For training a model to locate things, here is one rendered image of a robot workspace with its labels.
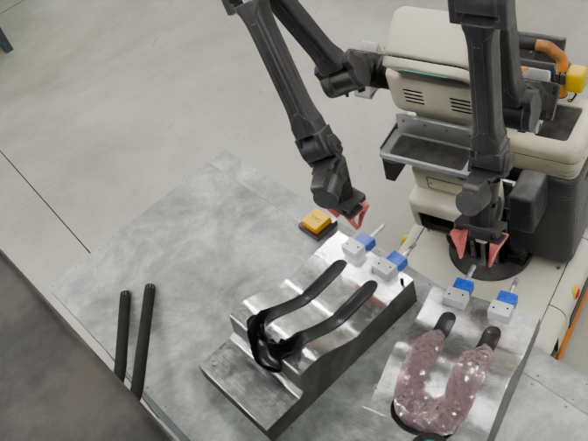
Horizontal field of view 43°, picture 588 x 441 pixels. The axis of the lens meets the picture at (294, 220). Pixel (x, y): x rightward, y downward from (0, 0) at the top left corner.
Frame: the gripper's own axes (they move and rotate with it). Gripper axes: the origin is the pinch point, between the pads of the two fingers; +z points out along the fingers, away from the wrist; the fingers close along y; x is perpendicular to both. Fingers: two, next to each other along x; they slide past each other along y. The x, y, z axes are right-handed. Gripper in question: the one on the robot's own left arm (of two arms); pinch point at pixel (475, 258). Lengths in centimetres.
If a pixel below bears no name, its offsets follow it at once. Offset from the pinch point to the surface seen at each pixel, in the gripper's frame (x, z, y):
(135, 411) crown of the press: -124, -52, 20
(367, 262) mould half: 2.3, 10.7, -28.1
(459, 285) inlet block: 5.7, 11.3, -4.8
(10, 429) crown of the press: -128, -50, 14
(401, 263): 3.2, 8.8, -19.3
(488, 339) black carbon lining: -2.7, 17.6, 6.3
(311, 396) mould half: -27.4, 32.1, -25.5
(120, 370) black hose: -43, 34, -71
